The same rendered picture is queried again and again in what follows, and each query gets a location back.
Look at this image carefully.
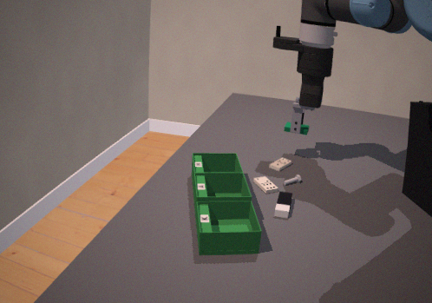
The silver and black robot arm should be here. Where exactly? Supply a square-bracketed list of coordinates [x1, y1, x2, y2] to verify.
[301, 0, 432, 42]

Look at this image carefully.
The cream domino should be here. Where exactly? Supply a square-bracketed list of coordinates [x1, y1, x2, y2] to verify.
[253, 177, 278, 194]
[269, 158, 291, 171]

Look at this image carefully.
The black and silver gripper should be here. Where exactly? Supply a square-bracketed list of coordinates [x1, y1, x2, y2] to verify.
[273, 23, 337, 134]

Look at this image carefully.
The green three-compartment bin rack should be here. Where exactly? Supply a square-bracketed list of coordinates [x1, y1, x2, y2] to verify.
[192, 153, 262, 255]

